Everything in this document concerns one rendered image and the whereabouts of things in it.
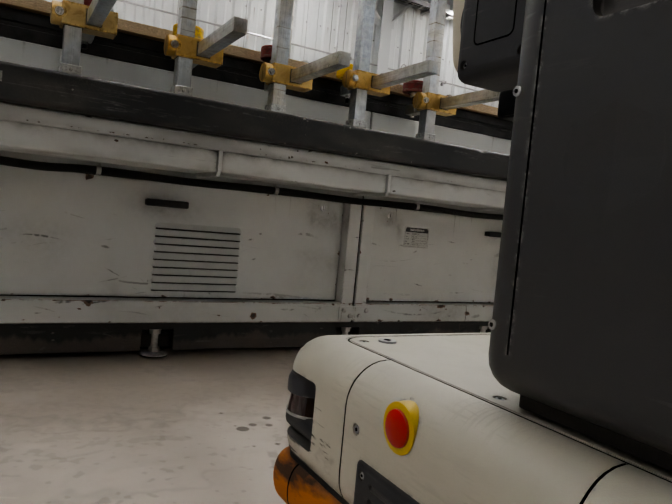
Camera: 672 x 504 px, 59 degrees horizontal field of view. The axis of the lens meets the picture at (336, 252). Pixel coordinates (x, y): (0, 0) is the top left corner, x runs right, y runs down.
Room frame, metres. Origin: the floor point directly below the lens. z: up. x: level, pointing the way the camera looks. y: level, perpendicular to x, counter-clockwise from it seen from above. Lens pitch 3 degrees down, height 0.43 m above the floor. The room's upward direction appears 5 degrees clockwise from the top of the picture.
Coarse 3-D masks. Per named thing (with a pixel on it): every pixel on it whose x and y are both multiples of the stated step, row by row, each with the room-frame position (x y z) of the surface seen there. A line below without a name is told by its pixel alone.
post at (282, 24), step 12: (276, 0) 1.60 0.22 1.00; (288, 0) 1.58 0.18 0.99; (276, 12) 1.59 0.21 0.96; (288, 12) 1.58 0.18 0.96; (276, 24) 1.59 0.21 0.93; (288, 24) 1.58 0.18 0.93; (276, 36) 1.58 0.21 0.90; (288, 36) 1.59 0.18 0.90; (276, 48) 1.57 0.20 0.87; (288, 48) 1.59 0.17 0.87; (276, 60) 1.57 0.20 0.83; (276, 84) 1.57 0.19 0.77; (276, 96) 1.58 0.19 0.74
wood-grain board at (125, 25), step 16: (0, 0) 1.43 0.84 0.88; (16, 0) 1.44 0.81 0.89; (32, 0) 1.46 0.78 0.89; (128, 32) 1.58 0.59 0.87; (144, 32) 1.59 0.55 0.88; (160, 32) 1.61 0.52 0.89; (224, 48) 1.70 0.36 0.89; (240, 48) 1.72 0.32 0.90; (288, 64) 1.80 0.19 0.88; (304, 64) 1.82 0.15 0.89; (336, 80) 1.90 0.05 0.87; (480, 112) 2.19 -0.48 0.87; (496, 112) 2.21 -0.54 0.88
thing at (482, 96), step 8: (456, 96) 1.77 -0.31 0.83; (464, 96) 1.74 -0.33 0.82; (472, 96) 1.71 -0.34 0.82; (480, 96) 1.68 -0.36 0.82; (488, 96) 1.65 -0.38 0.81; (496, 96) 1.63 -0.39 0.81; (440, 104) 1.83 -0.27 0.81; (448, 104) 1.80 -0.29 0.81; (456, 104) 1.77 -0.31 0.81; (464, 104) 1.75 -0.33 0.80; (472, 104) 1.74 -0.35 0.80; (408, 112) 1.97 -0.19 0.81; (416, 112) 1.94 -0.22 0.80
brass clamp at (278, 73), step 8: (264, 64) 1.56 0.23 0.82; (272, 64) 1.57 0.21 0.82; (280, 64) 1.57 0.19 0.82; (264, 72) 1.56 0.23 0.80; (272, 72) 1.55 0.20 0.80; (280, 72) 1.57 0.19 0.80; (288, 72) 1.58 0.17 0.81; (264, 80) 1.57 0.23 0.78; (272, 80) 1.56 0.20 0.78; (280, 80) 1.57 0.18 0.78; (288, 80) 1.58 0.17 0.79; (312, 80) 1.62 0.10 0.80; (288, 88) 1.63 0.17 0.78; (296, 88) 1.62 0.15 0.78; (304, 88) 1.61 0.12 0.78
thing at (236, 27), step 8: (224, 24) 1.29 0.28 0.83; (232, 24) 1.25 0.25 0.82; (240, 24) 1.25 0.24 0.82; (216, 32) 1.34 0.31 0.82; (224, 32) 1.29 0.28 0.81; (232, 32) 1.25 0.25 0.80; (240, 32) 1.25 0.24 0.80; (208, 40) 1.39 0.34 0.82; (216, 40) 1.33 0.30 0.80; (224, 40) 1.31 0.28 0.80; (232, 40) 1.31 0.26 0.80; (200, 48) 1.44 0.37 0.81; (208, 48) 1.39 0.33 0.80; (216, 48) 1.39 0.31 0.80; (208, 56) 1.46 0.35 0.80
